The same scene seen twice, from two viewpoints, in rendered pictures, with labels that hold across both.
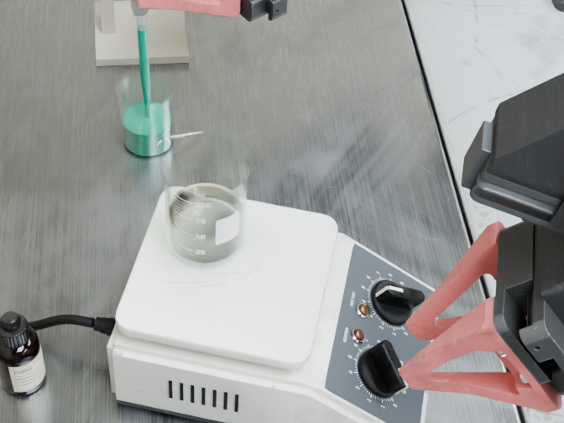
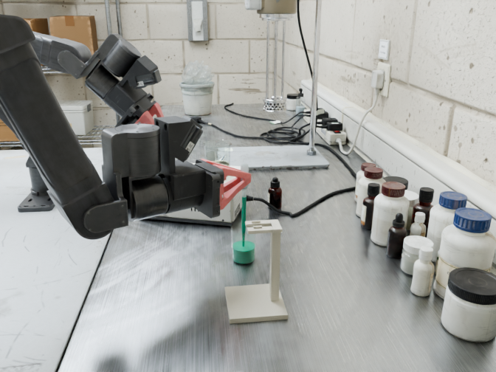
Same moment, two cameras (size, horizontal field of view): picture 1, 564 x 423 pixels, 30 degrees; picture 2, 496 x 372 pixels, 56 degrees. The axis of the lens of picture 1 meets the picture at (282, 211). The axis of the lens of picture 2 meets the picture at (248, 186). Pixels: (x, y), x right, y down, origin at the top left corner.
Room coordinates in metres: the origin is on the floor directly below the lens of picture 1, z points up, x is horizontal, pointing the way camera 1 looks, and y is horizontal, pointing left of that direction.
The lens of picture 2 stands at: (1.30, 0.17, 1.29)
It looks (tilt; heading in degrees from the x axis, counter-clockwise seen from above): 20 degrees down; 184
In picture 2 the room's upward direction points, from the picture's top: straight up
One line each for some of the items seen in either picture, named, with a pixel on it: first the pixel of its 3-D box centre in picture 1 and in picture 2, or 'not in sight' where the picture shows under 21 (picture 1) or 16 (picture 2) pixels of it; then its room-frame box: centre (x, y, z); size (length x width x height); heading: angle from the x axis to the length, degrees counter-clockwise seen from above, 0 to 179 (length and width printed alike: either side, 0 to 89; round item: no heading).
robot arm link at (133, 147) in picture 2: not in sight; (116, 173); (0.73, -0.04, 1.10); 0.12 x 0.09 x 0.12; 131
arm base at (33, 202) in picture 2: not in sight; (45, 178); (0.33, -0.36, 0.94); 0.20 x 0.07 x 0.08; 10
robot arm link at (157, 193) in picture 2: not in sight; (143, 193); (0.71, -0.02, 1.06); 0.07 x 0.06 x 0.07; 131
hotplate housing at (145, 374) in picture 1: (268, 321); (198, 194); (0.40, 0.00, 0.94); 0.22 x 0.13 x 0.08; 83
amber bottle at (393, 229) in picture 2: not in sight; (397, 234); (0.56, 0.37, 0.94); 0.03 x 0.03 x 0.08
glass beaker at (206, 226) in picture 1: (201, 199); (218, 159); (0.43, 0.05, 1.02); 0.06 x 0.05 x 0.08; 68
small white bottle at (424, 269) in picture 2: not in sight; (423, 270); (0.68, 0.39, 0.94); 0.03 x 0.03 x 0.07
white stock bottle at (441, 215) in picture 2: not in sight; (448, 226); (0.57, 0.45, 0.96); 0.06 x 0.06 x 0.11
